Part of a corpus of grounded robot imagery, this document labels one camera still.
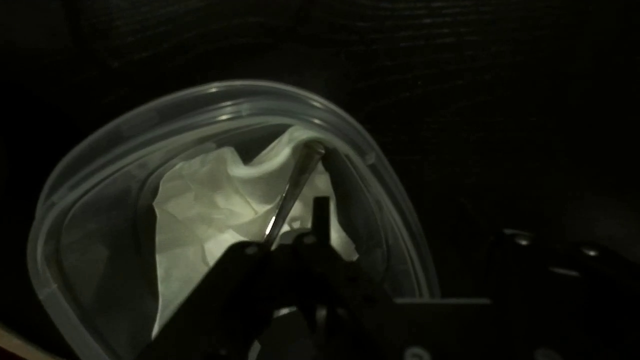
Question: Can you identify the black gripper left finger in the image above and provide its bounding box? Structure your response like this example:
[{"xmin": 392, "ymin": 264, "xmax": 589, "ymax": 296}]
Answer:
[{"xmin": 217, "ymin": 142, "xmax": 328, "ymax": 286}]

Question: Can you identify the clear plastic bowl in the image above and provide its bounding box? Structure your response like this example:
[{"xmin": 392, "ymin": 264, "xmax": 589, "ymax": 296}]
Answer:
[{"xmin": 25, "ymin": 79, "xmax": 443, "ymax": 360}]

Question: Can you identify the crumpled white tissue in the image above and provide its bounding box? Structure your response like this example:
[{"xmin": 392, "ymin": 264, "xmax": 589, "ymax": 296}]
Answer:
[{"xmin": 149, "ymin": 126, "xmax": 361, "ymax": 340}]

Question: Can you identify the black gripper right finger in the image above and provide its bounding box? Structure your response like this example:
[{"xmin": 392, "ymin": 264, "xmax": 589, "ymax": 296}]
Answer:
[{"xmin": 291, "ymin": 194, "xmax": 365, "ymax": 286}]

